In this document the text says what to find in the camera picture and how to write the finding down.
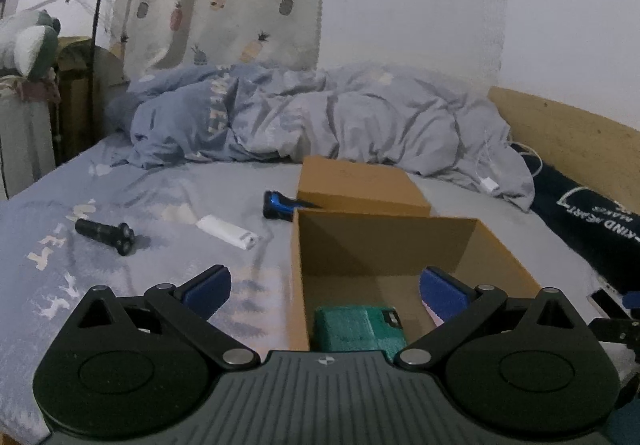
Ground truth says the grey blue duvet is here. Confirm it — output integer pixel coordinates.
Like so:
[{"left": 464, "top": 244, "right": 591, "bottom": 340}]
[{"left": 107, "top": 64, "right": 536, "bottom": 212}]

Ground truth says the blue black handheld device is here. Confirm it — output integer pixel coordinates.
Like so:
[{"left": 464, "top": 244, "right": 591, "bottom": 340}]
[{"left": 262, "top": 191, "right": 321, "bottom": 224}]

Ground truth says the pink cloth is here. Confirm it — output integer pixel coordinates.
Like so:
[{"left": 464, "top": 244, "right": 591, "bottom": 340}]
[{"left": 12, "top": 75, "right": 61, "bottom": 104}]

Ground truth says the black electric shaver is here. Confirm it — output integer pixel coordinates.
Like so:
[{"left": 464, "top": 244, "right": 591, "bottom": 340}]
[{"left": 75, "top": 219, "right": 136, "bottom": 257}]

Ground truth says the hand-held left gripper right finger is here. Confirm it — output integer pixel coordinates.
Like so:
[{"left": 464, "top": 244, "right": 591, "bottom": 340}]
[{"left": 394, "top": 267, "right": 583, "bottom": 371}]

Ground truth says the green white plush toy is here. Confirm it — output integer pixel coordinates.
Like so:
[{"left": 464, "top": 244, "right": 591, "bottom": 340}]
[{"left": 0, "top": 10, "right": 61, "bottom": 78}]

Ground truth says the white charger cable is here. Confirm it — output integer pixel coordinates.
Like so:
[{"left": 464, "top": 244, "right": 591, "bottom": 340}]
[{"left": 477, "top": 130, "right": 544, "bottom": 190}]

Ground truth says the brown wooden furniture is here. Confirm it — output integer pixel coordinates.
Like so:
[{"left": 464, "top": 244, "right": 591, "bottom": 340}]
[{"left": 54, "top": 36, "right": 126, "bottom": 166}]

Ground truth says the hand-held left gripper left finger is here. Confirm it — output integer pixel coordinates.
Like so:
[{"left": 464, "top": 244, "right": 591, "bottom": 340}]
[{"left": 75, "top": 265, "right": 260, "bottom": 370}]

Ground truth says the white rectangular device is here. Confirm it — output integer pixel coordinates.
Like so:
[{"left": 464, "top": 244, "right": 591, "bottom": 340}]
[{"left": 195, "top": 216, "right": 262, "bottom": 251}]

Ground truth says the wooden headboard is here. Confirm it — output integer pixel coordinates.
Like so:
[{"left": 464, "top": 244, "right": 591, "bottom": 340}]
[{"left": 489, "top": 86, "right": 640, "bottom": 220}]

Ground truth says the smartphone with beige case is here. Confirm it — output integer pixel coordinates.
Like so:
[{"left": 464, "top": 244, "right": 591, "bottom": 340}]
[{"left": 587, "top": 289, "right": 627, "bottom": 322}]

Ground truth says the brown cardboard box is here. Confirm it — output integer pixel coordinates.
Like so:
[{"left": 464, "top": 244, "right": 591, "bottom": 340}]
[{"left": 290, "top": 207, "right": 544, "bottom": 354}]

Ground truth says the black metal clothes rack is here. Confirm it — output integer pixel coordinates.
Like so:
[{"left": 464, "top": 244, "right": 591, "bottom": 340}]
[{"left": 0, "top": 0, "right": 149, "bottom": 160}]

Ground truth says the dark navy printed pillow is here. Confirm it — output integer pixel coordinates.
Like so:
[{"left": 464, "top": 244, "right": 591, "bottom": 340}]
[{"left": 530, "top": 160, "right": 640, "bottom": 294}]

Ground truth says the green tissue pack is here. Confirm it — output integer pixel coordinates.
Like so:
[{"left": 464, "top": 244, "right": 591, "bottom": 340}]
[{"left": 312, "top": 306, "right": 406, "bottom": 359}]

